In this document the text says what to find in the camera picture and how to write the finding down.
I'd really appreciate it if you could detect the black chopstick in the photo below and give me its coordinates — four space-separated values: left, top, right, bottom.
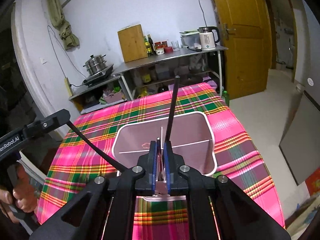
66 121 127 172
165 75 180 141

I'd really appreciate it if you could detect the person's left hand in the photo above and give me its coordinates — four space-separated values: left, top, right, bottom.
1 164 37 224

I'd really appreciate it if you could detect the pink plastic utensil holder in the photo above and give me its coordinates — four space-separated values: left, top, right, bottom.
108 112 217 216

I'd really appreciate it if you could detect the pink plaid tablecloth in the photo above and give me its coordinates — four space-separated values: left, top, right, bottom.
36 83 288 239

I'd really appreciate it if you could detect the yellow power strip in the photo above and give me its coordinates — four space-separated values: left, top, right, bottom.
64 77 73 97

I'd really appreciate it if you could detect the pink basket under table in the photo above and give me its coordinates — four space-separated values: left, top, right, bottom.
103 90 125 104

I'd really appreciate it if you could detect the low metal side table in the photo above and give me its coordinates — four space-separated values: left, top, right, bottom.
69 76 126 115

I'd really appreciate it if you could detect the green plastic bottle on floor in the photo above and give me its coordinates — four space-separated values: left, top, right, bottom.
222 90 229 106

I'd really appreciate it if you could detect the black induction cooker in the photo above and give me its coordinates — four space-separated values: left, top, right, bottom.
82 64 113 87

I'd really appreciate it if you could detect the stainless steel steamer pot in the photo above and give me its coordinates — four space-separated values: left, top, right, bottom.
84 55 107 76

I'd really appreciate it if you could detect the olive green hanging cloth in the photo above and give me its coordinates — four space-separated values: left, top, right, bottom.
47 0 80 50

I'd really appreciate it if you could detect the metal shelf table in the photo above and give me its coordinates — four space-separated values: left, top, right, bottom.
113 45 228 96

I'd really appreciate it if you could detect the red lidded jar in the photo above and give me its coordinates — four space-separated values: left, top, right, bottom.
154 42 165 55

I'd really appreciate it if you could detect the green glass bottle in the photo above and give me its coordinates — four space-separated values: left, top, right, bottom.
144 36 153 56

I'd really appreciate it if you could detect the wooden cutting board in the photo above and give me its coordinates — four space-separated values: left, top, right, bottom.
118 24 148 63

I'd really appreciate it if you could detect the clear drinking glass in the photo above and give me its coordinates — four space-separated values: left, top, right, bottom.
171 41 180 51

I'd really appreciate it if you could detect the white electric kettle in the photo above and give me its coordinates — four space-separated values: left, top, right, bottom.
198 26 220 50

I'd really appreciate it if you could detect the dark sauce bottle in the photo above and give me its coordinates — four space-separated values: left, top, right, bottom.
148 34 156 55

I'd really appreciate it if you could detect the clear plastic storage box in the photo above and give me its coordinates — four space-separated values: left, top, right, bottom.
180 31 202 49

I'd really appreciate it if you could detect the yellow wooden door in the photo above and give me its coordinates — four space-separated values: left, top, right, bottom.
214 0 272 99

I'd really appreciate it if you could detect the black wall cable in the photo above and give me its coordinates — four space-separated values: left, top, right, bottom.
47 24 88 88

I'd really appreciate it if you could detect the grey board leaning on wall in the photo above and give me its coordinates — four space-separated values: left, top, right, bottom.
279 92 320 185

